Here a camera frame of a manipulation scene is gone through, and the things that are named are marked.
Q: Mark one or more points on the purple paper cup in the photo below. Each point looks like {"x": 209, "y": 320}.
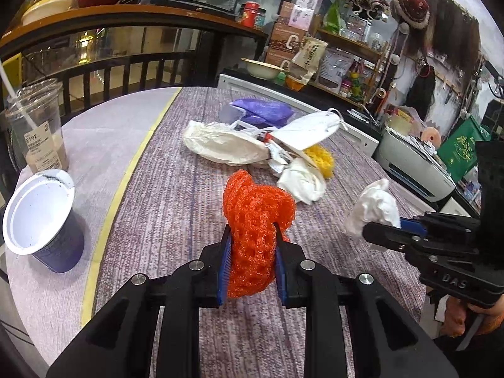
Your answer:
{"x": 39, "y": 212}

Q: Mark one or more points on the clear plastic coffee cup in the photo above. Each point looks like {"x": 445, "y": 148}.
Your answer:
{"x": 39, "y": 141}

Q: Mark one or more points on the yellow and white bowl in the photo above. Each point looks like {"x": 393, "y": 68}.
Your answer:
{"x": 47, "y": 8}

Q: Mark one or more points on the white tissue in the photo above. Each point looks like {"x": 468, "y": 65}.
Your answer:
{"x": 374, "y": 204}

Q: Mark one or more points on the small green container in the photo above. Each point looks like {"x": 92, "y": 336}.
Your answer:
{"x": 281, "y": 78}

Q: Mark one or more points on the wooden goods shelf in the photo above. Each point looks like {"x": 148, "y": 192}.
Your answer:
{"x": 354, "y": 45}

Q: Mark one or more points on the brown cardboard box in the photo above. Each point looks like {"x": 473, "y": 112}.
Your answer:
{"x": 281, "y": 39}

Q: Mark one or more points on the white drinking straw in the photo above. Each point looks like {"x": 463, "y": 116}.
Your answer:
{"x": 15, "y": 98}

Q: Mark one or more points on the cream enamel basin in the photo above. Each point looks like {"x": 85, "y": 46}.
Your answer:
{"x": 264, "y": 69}

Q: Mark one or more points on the white plastic bag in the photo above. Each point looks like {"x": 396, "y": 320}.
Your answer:
{"x": 224, "y": 143}

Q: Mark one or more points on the red tin can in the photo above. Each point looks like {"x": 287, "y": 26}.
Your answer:
{"x": 249, "y": 15}

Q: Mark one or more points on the beige paper bag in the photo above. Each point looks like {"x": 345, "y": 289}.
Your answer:
{"x": 311, "y": 57}

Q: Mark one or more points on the red woven hat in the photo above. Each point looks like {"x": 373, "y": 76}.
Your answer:
{"x": 411, "y": 8}

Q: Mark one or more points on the black hanging garment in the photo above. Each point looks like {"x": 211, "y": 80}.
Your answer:
{"x": 421, "y": 92}

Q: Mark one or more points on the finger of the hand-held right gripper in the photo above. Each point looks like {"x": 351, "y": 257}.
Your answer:
{"x": 413, "y": 225}
{"x": 386, "y": 236}

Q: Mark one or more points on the green gift box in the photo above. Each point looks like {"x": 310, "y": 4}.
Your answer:
{"x": 462, "y": 149}

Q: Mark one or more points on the yellow foam fruit net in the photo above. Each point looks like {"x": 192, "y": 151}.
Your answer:
{"x": 321, "y": 159}

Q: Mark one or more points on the pink printed box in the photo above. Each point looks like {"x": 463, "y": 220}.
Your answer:
{"x": 307, "y": 0}

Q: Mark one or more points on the orange snack packet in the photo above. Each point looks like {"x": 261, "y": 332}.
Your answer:
{"x": 297, "y": 83}

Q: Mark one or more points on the grey white printer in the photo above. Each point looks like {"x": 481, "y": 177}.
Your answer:
{"x": 413, "y": 165}

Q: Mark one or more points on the person's right hand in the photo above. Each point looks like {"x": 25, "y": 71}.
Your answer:
{"x": 458, "y": 317}

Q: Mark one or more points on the orange foam fruit net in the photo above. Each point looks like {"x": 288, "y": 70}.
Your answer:
{"x": 252, "y": 212}

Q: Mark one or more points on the crumpled white paper napkin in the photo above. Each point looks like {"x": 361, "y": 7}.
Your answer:
{"x": 301, "y": 181}

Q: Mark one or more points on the black wooden railing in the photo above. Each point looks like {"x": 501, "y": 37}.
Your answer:
{"x": 130, "y": 75}

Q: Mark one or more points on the curved wooden counter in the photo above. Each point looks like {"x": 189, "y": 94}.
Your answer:
{"x": 138, "y": 13}

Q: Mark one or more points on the purple plastic tissue package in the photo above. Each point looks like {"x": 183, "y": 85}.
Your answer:
{"x": 262, "y": 110}

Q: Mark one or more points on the white face mask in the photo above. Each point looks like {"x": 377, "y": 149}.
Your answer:
{"x": 307, "y": 130}

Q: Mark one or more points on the yellow green bottle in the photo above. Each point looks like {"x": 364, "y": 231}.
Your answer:
{"x": 356, "y": 84}

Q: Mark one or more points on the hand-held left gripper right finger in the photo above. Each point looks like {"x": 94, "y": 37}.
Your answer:
{"x": 280, "y": 279}

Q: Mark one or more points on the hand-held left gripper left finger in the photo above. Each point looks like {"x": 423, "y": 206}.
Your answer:
{"x": 224, "y": 267}

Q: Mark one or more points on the silver foil wrapper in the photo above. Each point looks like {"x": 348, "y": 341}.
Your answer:
{"x": 277, "y": 157}

